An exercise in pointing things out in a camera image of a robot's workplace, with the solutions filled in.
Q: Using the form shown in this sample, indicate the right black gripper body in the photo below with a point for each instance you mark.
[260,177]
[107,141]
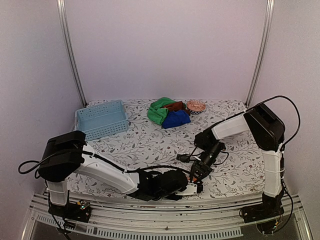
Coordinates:
[215,150]

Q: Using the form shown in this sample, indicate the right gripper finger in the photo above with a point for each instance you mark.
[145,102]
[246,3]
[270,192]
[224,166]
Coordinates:
[193,172]
[200,176]

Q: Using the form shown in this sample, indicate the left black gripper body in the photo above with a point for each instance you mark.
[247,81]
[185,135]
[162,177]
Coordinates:
[159,196]

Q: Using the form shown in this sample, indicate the green towel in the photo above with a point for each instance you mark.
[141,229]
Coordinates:
[157,112]

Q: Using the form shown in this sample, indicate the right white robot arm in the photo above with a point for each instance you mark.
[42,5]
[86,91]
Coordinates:
[268,132]

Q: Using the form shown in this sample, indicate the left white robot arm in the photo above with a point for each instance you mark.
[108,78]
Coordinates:
[70,153]

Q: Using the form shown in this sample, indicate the blue towel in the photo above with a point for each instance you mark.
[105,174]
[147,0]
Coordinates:
[175,119]

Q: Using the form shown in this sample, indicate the red patterned bowl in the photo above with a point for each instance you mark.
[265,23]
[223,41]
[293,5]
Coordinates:
[196,106]

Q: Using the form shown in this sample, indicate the dark red towel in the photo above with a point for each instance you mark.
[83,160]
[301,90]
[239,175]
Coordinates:
[175,106]

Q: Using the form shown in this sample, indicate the light blue plastic basket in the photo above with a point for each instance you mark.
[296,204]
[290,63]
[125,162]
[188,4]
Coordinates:
[102,120]

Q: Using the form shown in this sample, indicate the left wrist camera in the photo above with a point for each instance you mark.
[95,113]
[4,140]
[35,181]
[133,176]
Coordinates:
[193,189]

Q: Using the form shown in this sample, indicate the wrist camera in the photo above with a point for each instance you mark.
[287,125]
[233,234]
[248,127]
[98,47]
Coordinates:
[186,158]
[193,189]

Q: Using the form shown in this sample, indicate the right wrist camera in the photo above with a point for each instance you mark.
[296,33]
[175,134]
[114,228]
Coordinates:
[186,158]

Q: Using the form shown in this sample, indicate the front aluminium rail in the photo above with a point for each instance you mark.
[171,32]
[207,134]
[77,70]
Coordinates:
[197,219]

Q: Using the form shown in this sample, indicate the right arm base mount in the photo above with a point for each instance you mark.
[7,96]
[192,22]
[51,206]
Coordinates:
[271,207]

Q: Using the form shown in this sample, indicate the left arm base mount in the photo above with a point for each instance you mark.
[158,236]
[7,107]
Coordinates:
[78,211]

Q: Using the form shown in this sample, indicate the right aluminium frame post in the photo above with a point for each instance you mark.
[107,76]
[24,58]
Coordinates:
[268,17]

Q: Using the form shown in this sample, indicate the aluminium frame post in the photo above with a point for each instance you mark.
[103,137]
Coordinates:
[62,13]
[268,17]

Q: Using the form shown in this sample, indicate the left aluminium frame post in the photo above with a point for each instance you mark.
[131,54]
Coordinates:
[62,13]

